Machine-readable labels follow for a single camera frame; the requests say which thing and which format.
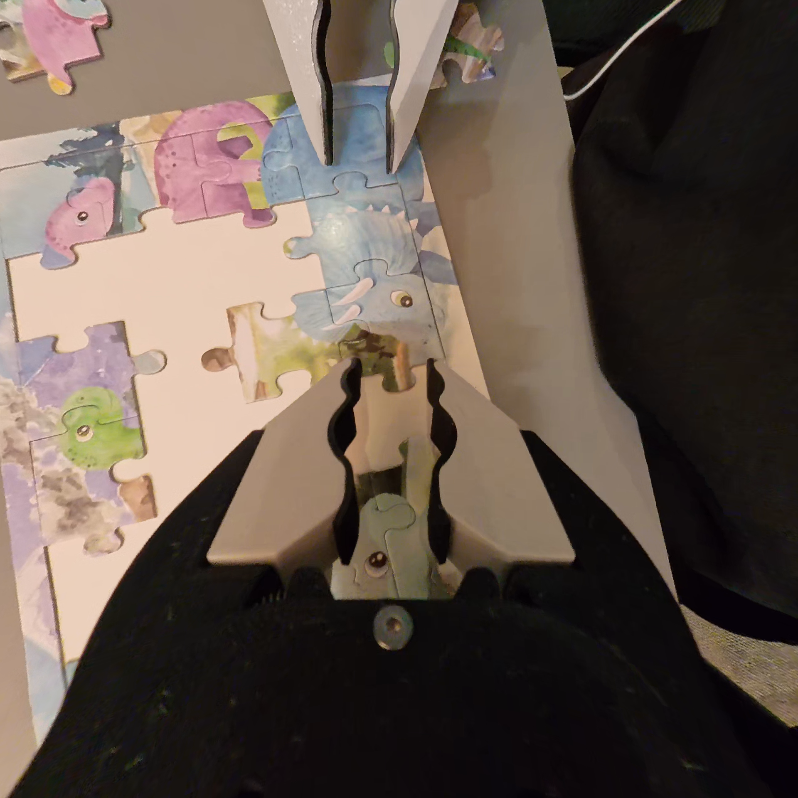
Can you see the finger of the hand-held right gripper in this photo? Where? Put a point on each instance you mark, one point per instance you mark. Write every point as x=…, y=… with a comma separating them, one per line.
x=293, y=50
x=424, y=50

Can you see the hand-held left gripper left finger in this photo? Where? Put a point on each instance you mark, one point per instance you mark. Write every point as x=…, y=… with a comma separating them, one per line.
x=274, y=499

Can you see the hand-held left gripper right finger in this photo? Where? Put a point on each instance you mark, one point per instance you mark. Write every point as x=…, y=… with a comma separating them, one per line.
x=505, y=499

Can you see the purple blue green puzzle piece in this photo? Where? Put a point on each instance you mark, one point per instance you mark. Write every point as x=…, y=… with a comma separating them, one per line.
x=230, y=181

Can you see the purple dinosaur body puzzle piece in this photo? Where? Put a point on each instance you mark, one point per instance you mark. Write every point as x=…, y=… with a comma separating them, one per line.
x=181, y=181

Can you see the blue white puzzle piece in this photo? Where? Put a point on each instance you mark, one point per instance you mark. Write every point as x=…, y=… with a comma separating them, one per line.
x=368, y=243

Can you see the blue triceratops head puzzle piece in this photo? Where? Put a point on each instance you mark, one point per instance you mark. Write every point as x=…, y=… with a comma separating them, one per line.
x=393, y=312

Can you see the dinosaur puzzle tray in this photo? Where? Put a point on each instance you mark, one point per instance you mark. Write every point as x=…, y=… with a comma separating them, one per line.
x=187, y=280

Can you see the green dinosaur brown puzzle piece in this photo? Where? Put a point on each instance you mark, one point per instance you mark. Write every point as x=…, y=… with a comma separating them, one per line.
x=474, y=43

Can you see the blue dinosaur body puzzle piece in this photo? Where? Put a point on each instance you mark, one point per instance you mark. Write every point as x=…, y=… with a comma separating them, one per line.
x=293, y=162

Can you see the pink dinosaur head puzzle piece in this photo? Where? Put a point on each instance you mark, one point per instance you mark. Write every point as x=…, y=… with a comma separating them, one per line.
x=81, y=212

